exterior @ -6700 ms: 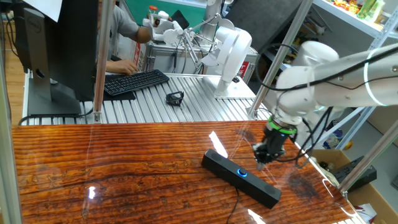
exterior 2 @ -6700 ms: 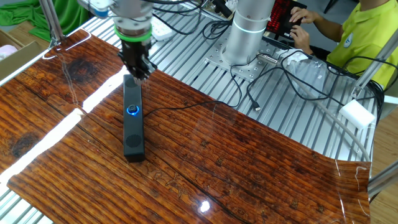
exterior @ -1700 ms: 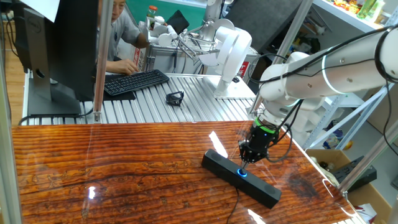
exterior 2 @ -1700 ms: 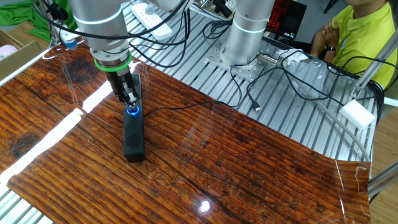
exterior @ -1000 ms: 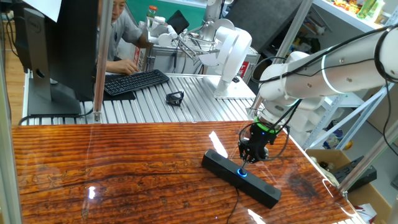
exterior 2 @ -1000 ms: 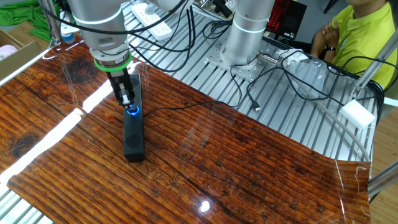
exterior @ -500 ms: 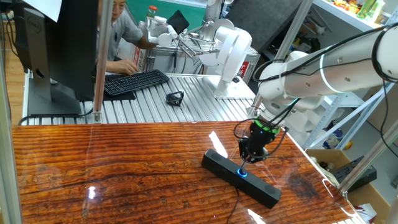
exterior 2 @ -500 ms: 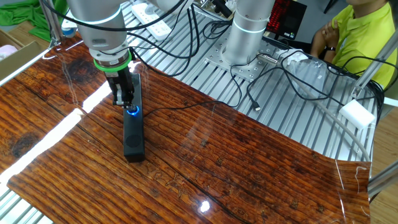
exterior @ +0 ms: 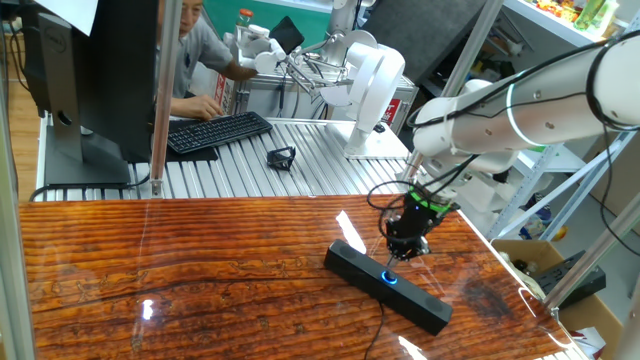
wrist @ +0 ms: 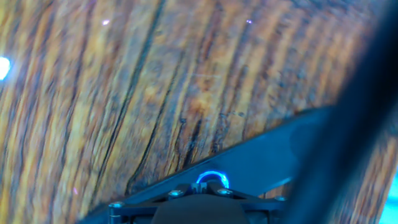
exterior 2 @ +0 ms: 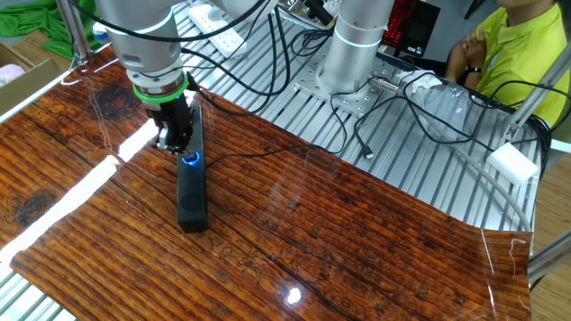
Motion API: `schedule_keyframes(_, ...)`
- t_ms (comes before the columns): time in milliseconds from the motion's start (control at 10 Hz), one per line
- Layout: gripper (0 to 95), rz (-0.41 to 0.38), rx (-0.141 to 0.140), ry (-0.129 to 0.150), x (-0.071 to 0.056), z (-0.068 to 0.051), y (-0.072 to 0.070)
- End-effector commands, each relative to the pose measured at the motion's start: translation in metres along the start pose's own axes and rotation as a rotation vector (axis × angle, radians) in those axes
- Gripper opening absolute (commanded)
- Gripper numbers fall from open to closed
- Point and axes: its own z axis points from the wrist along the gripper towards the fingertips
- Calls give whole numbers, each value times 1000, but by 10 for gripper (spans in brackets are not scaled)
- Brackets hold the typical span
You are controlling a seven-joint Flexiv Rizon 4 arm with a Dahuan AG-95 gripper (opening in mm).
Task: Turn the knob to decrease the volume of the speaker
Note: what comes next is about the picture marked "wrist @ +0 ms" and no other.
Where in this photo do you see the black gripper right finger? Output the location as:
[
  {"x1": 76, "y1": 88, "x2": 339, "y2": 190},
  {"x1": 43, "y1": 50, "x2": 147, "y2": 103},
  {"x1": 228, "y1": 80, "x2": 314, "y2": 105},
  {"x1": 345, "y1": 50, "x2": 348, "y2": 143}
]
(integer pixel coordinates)
[{"x1": 200, "y1": 182, "x2": 289, "y2": 224}]

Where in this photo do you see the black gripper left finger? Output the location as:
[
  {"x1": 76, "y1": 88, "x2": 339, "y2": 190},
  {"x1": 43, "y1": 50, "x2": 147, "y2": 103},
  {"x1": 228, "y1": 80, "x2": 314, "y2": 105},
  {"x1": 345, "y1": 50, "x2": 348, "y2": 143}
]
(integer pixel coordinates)
[{"x1": 108, "y1": 182, "x2": 201, "y2": 224}]

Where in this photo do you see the black bar speaker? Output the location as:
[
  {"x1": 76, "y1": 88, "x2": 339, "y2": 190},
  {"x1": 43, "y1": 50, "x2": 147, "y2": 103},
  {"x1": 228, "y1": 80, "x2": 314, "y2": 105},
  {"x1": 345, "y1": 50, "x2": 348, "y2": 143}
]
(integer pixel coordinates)
[{"x1": 76, "y1": 105, "x2": 336, "y2": 224}]

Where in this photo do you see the wood grain table mat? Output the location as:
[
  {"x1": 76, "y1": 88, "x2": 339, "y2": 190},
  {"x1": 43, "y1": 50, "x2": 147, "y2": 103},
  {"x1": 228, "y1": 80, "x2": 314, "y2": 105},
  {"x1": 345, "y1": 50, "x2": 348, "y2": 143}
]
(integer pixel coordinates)
[{"x1": 0, "y1": 0, "x2": 398, "y2": 224}]

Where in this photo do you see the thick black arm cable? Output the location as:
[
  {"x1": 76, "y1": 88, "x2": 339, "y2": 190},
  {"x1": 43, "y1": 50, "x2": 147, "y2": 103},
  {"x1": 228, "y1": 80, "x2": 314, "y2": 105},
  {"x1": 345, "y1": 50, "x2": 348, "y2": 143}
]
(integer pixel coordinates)
[{"x1": 279, "y1": 0, "x2": 398, "y2": 224}]

